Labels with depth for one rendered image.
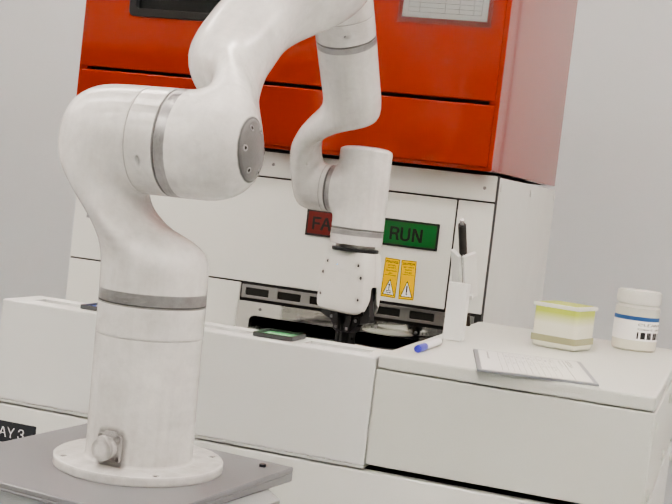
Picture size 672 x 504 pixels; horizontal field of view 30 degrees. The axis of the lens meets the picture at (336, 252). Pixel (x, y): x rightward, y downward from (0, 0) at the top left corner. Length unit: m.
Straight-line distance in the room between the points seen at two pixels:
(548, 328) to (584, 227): 1.76
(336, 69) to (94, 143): 0.57
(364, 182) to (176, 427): 0.69
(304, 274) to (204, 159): 0.99
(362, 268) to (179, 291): 0.64
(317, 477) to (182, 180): 0.49
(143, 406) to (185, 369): 0.06
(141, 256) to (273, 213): 0.97
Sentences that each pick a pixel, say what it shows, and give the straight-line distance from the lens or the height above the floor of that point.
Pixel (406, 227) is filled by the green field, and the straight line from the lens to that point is 2.22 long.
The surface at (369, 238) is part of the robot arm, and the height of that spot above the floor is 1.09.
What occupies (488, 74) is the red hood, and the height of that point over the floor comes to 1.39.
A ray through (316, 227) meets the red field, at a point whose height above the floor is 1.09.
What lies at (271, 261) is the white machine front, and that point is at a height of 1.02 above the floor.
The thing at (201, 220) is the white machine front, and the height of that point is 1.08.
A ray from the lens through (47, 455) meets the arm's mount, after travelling 1.47.
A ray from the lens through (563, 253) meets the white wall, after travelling 3.67.
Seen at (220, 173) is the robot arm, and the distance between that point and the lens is 1.33.
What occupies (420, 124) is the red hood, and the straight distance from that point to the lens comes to 2.18.
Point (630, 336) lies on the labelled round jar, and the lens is 2.03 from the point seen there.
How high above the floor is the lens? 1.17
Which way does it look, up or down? 3 degrees down
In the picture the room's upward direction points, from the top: 7 degrees clockwise
